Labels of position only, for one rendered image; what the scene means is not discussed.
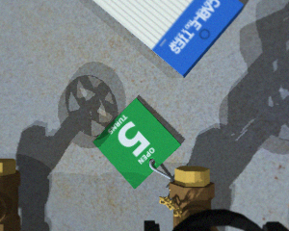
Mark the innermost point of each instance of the dark grey pipe with three valves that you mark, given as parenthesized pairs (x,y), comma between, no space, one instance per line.
(191,190)

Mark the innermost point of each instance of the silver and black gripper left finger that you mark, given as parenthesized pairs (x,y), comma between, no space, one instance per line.
(150,225)

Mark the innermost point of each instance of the white and blue bag of cable ties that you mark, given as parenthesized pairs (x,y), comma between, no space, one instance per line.
(180,32)

